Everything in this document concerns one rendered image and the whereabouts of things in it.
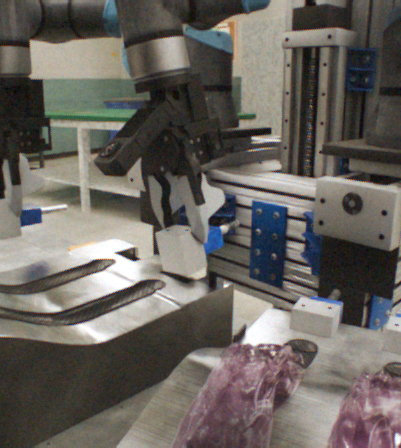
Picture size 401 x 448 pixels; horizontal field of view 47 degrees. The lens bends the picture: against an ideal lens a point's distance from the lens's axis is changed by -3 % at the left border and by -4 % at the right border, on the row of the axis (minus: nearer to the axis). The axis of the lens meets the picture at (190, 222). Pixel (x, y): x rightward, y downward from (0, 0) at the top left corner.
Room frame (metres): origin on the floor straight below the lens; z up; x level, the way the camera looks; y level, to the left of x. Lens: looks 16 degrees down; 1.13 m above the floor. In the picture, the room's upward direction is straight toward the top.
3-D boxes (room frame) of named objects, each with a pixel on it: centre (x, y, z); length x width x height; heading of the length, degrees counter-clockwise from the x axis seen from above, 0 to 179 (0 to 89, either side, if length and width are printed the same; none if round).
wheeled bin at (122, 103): (8.24, 1.12, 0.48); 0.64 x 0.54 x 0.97; 53
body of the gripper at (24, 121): (0.75, 0.28, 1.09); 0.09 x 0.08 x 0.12; 133
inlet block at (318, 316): (0.55, -0.17, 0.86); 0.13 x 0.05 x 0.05; 151
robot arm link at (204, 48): (1.19, -0.04, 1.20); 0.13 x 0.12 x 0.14; 68
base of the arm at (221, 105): (1.18, -0.04, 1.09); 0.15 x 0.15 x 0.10
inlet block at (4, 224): (0.76, 0.27, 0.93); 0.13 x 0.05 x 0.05; 133
